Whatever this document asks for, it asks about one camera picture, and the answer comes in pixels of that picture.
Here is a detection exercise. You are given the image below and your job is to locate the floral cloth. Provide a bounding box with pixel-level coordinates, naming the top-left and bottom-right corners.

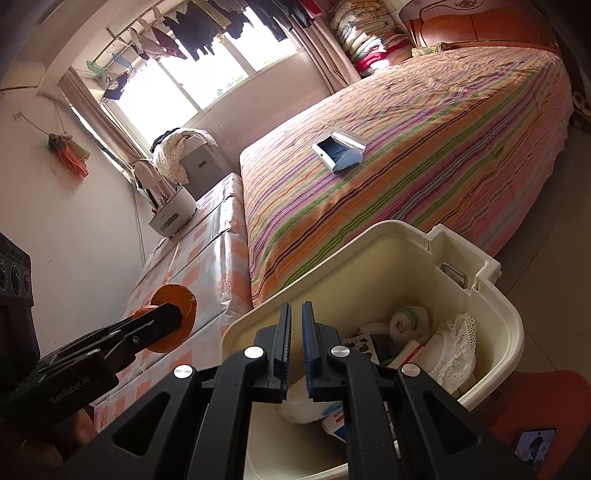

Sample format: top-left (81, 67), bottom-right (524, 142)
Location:
top-left (152, 129), bottom-right (218, 185)

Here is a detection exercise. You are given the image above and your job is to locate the orange peel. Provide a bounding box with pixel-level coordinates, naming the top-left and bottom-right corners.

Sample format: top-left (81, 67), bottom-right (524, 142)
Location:
top-left (134, 285), bottom-right (198, 354)

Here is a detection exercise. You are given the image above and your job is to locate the cream plastic bin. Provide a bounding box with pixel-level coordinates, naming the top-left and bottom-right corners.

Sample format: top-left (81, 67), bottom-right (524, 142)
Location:
top-left (221, 220), bottom-right (526, 480)

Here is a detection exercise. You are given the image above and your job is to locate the checkered covered side table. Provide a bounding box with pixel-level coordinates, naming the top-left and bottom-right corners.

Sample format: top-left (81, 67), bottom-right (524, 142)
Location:
top-left (92, 173), bottom-right (254, 418)

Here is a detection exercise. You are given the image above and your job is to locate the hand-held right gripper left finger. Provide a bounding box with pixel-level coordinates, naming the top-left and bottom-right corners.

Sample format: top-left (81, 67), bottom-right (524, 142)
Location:
top-left (60, 302), bottom-right (293, 480)

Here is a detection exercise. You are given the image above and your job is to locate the orange hanging rag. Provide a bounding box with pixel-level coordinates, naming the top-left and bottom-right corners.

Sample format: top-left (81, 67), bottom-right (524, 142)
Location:
top-left (47, 133), bottom-right (90, 179)

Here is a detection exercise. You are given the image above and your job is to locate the pale draped cloth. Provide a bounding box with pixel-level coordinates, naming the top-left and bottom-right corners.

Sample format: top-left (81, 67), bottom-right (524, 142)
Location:
top-left (133, 159), bottom-right (171, 208)

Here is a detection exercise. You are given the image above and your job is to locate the white desk organizer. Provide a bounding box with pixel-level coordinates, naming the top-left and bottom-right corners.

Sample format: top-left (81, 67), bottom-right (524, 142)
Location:
top-left (148, 185), bottom-right (198, 237)

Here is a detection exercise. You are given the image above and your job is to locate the small floral pillow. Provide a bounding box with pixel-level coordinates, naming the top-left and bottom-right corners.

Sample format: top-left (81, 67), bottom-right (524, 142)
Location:
top-left (411, 42), bottom-right (458, 59)

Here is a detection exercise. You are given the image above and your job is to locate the white rolled wad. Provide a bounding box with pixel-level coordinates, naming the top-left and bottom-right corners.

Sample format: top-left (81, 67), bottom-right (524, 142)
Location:
top-left (388, 305), bottom-right (432, 344)

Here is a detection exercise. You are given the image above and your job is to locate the red stool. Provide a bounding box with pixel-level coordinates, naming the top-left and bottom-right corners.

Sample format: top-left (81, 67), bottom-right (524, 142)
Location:
top-left (480, 369), bottom-right (591, 480)

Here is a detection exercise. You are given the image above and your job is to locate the white red medicine box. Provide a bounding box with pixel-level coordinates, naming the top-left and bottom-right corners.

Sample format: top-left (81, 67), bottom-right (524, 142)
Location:
top-left (385, 339), bottom-right (432, 370)

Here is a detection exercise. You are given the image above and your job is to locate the window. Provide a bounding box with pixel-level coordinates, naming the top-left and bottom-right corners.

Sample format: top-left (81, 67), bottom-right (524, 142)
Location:
top-left (104, 9), bottom-right (301, 148)

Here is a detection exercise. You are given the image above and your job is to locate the row of hanging clothes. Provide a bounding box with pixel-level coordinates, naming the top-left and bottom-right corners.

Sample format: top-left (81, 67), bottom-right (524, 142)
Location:
top-left (90, 0), bottom-right (333, 100)

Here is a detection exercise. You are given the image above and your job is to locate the stack of folded quilts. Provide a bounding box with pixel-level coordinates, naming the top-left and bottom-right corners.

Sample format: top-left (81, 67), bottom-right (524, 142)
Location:
top-left (330, 0), bottom-right (414, 78)

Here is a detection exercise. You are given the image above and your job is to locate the grey cabinet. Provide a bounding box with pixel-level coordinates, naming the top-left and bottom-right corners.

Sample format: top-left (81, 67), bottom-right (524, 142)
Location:
top-left (182, 141), bottom-right (227, 199)

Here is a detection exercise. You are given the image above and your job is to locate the person's left hand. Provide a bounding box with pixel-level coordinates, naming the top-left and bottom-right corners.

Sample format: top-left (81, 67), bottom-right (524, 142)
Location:
top-left (0, 407), bottom-right (100, 480)

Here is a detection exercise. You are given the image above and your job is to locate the wooden bed headboard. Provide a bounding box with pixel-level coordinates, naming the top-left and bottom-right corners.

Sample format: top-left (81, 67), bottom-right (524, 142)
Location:
top-left (399, 0), bottom-right (561, 54)

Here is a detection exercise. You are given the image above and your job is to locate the white blue lint brush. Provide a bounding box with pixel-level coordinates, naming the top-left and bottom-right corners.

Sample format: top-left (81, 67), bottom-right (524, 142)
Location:
top-left (311, 129), bottom-right (366, 175)

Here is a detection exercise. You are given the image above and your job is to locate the bed with striped sheet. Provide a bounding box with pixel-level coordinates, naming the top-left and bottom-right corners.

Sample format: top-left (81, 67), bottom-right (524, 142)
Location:
top-left (239, 46), bottom-right (573, 310)

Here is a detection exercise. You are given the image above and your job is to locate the blue white medicine box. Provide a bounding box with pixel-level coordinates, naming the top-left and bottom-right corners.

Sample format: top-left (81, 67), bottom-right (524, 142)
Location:
top-left (321, 411), bottom-right (352, 444)

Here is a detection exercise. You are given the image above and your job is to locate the white tissue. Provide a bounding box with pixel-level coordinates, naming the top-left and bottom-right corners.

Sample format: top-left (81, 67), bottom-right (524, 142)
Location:
top-left (277, 374), bottom-right (345, 425)

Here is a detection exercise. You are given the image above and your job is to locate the black garment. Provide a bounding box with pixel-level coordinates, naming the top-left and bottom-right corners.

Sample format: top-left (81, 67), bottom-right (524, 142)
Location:
top-left (150, 129), bottom-right (185, 153)

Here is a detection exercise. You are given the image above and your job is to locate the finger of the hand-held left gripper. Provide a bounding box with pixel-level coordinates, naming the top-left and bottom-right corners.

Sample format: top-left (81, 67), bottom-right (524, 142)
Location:
top-left (104, 302), bottom-right (184, 365)

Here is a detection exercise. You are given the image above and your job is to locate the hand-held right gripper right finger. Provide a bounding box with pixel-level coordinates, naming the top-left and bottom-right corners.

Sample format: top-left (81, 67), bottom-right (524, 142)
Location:
top-left (301, 301), bottom-right (536, 480)

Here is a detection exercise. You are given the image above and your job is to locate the dark printed card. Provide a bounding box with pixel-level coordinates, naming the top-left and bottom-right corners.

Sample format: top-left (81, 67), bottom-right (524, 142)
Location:
top-left (344, 335), bottom-right (398, 365)

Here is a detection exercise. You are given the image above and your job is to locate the pink curtain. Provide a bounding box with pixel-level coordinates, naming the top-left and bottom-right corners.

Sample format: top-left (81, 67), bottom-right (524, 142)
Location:
top-left (60, 69), bottom-right (148, 185)
top-left (286, 18), bottom-right (365, 93)

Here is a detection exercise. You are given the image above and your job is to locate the white lace-trimmed cloth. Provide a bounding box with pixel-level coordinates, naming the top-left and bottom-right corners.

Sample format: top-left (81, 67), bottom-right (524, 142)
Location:
top-left (418, 311), bottom-right (477, 398)

